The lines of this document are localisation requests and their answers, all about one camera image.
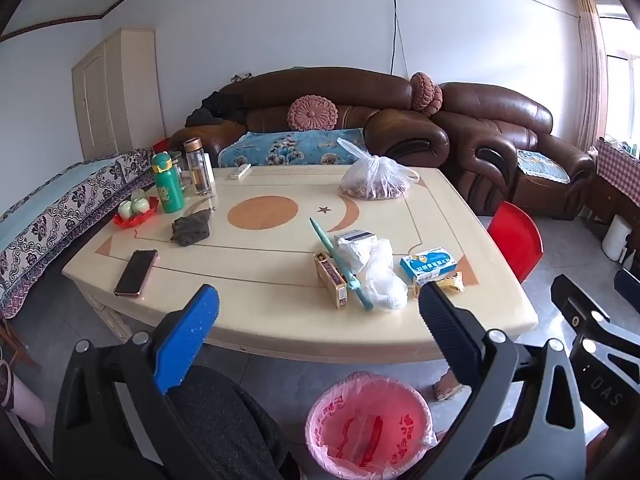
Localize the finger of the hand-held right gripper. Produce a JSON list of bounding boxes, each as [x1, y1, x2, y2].
[[570, 334, 640, 386], [551, 274, 640, 346]]

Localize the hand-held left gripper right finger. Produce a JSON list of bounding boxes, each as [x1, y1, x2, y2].
[[405, 282, 587, 480]]

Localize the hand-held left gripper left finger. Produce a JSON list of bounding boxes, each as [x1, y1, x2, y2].
[[52, 284, 221, 480]]

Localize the gold snack wrapper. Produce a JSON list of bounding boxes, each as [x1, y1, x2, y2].
[[413, 271, 466, 299]]

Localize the clear plastic bag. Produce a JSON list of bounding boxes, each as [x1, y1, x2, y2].
[[357, 238, 410, 312]]

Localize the white paper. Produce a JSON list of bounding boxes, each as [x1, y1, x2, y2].
[[337, 241, 376, 275]]

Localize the bin with pink liner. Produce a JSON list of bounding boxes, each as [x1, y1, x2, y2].
[[305, 371, 438, 480]]

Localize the yellow and purple small box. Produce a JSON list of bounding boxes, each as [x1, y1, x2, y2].
[[313, 251, 348, 310]]

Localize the person's foot in slipper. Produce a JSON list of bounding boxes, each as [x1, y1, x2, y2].
[[432, 367, 471, 402]]

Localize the blue and white cartoon box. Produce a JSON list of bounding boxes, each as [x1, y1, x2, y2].
[[399, 246, 459, 283]]

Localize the white round appliance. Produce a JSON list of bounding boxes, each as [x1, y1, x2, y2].
[[601, 214, 632, 262]]

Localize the red plastic stool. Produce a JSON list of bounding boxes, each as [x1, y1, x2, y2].
[[486, 201, 544, 284]]

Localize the black smartphone pink case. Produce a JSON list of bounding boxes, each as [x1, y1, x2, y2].
[[114, 249, 159, 298]]

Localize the person's leg dark trousers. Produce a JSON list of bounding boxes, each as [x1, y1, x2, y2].
[[167, 365, 301, 480]]

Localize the brown wooden cabinet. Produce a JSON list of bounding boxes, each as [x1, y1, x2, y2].
[[582, 170, 626, 233]]

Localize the dark crumpled cloth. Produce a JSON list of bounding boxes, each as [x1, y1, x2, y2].
[[170, 209, 212, 247]]

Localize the red tray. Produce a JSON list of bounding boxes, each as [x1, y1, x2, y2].
[[112, 196, 160, 230]]

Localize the blue lace seat cover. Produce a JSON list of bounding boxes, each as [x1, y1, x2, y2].
[[515, 149, 571, 185]]

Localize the teal toy sword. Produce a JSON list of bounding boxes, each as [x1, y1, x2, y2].
[[308, 217, 375, 312]]

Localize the red checkered tablecloth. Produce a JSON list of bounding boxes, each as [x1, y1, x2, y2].
[[592, 137, 640, 206]]

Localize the green kids water bottle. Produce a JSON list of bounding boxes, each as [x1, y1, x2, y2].
[[151, 151, 186, 213]]

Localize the clear glass jar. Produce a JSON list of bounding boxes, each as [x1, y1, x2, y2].
[[169, 150, 194, 193]]

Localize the glass bottle copper lid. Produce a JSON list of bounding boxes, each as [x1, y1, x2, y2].
[[183, 137, 213, 197]]

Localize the plastic bag of nuts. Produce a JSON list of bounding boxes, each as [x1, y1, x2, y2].
[[336, 137, 421, 201]]

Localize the bed with floral sheet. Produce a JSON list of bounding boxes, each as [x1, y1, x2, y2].
[[0, 147, 156, 321]]

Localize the brown leather armchair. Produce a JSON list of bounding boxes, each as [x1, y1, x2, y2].
[[432, 81, 596, 221]]

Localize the blue floral blanket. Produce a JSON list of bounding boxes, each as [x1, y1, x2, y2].
[[217, 127, 366, 168]]

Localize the window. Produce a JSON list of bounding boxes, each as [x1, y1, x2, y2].
[[597, 5, 640, 151]]

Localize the dark clothes pile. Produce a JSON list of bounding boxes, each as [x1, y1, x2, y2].
[[185, 91, 248, 128]]

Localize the beige curtain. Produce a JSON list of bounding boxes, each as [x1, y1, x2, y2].
[[572, 0, 608, 153]]

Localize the pink round pleated cushion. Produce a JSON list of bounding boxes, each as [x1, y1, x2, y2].
[[410, 72, 444, 116]]

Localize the cream wardrobe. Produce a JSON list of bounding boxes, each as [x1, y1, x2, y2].
[[71, 28, 163, 162]]

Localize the pink round flower cushion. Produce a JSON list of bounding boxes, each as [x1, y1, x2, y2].
[[287, 95, 342, 132]]

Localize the brown leather sofa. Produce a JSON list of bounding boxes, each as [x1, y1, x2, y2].
[[167, 66, 451, 171]]

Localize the black wall cable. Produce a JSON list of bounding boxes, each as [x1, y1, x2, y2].
[[388, 0, 408, 78]]

